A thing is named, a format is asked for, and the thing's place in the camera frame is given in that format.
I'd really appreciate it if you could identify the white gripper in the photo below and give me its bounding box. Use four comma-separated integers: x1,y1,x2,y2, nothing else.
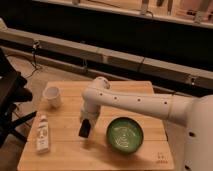
79,107,100,138

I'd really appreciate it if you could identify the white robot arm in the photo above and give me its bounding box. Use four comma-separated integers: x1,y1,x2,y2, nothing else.
79,77,213,171

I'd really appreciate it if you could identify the green bowl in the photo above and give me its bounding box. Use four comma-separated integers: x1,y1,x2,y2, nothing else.
106,117,144,155

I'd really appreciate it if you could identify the white bottle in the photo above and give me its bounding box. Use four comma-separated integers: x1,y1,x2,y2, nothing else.
36,115,50,154

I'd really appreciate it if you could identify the white plastic cup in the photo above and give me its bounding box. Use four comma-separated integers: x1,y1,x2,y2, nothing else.
43,87,62,108

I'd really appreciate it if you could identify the black chair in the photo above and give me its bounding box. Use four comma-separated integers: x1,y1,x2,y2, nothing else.
0,48,36,148

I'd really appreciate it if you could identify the black cable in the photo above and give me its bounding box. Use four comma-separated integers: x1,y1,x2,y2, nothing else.
27,40,43,79

